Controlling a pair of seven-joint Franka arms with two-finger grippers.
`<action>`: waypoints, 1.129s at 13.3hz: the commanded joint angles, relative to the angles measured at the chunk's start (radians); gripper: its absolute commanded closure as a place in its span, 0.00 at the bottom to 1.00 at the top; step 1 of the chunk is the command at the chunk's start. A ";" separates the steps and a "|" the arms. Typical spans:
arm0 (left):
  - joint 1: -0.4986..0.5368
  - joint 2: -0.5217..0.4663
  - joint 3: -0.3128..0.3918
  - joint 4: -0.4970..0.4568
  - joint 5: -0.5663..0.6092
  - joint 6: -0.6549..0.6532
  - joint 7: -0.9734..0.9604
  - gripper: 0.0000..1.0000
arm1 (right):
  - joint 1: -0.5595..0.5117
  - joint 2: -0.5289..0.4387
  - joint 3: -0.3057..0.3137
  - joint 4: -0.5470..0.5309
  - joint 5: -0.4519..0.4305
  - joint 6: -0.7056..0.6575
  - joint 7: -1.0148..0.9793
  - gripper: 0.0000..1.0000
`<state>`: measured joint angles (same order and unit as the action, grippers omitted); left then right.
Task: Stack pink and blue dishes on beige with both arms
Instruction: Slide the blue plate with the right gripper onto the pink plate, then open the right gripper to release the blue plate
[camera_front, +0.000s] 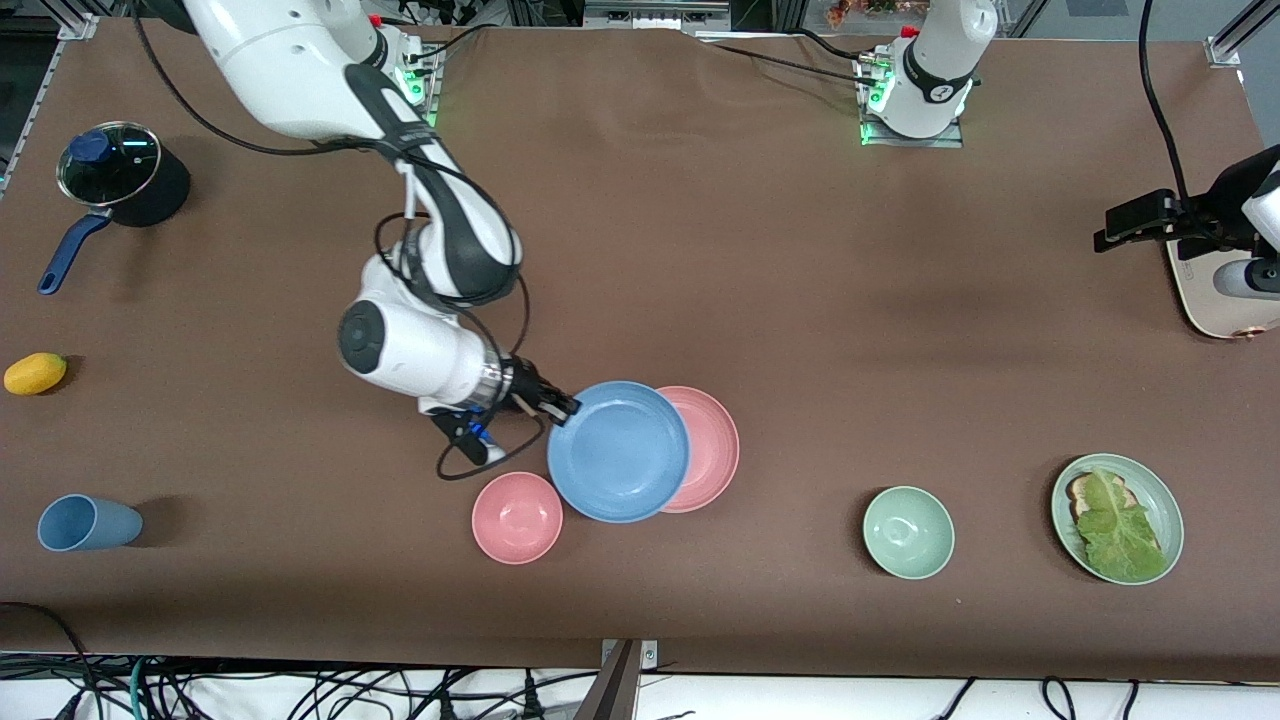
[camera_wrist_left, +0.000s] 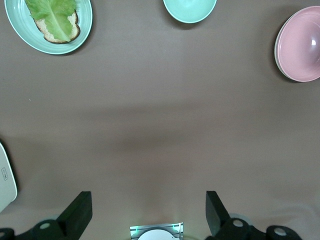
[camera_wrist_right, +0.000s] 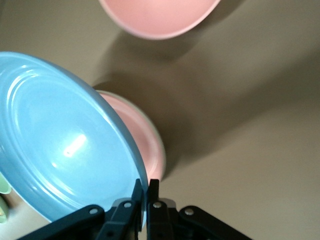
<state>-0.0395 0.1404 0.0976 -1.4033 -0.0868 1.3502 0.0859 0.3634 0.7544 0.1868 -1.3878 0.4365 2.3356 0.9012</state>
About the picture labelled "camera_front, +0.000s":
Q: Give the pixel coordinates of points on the green lettuce leaf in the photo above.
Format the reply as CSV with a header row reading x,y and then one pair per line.
x,y
1120,535

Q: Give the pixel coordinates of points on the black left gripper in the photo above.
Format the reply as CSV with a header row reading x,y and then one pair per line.
x,y
1193,223

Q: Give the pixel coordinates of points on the aluminium frame profile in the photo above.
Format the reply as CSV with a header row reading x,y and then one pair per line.
x,y
1235,40
80,25

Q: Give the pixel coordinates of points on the small deep pink bowl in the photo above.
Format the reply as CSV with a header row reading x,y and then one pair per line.
x,y
517,520

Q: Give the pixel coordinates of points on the blue plastic cup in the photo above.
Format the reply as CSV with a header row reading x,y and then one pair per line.
x,y
90,523

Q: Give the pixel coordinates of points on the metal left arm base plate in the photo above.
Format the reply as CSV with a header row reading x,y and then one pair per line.
x,y
950,140

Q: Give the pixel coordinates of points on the beige toaster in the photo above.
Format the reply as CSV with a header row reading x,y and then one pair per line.
x,y
1215,320

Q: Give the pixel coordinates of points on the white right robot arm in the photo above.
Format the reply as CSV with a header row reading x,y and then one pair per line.
x,y
300,70

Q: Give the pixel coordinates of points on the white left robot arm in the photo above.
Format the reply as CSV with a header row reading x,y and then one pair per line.
x,y
940,60

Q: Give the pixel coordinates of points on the yellow lemon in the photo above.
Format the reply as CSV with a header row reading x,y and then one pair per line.
x,y
35,374

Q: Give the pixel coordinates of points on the green plate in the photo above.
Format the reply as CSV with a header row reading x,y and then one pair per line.
x,y
1165,490

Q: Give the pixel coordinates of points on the grey background device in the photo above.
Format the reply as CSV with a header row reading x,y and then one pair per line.
x,y
655,14

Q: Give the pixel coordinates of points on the glass lid with blue knob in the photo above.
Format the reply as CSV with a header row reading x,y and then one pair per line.
x,y
120,160

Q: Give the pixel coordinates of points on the small deep green bowl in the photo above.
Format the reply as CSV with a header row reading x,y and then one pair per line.
x,y
908,532

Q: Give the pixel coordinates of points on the toasted bread slice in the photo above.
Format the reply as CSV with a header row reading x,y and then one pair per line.
x,y
1080,490

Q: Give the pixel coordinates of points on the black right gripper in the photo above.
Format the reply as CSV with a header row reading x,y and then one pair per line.
x,y
524,385

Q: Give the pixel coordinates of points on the dark beam under table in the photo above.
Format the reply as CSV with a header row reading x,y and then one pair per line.
x,y
612,690

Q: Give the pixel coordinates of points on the colourful background food items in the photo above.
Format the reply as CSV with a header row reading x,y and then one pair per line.
x,y
870,10

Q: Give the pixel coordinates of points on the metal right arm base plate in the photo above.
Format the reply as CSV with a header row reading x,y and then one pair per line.
x,y
430,100

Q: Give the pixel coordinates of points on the pink shallow bowl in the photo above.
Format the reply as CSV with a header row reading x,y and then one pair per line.
x,y
715,450

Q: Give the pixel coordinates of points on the blue shallow bowl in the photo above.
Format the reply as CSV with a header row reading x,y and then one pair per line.
x,y
620,452

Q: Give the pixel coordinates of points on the silver table edge bracket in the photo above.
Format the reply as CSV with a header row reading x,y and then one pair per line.
x,y
648,654

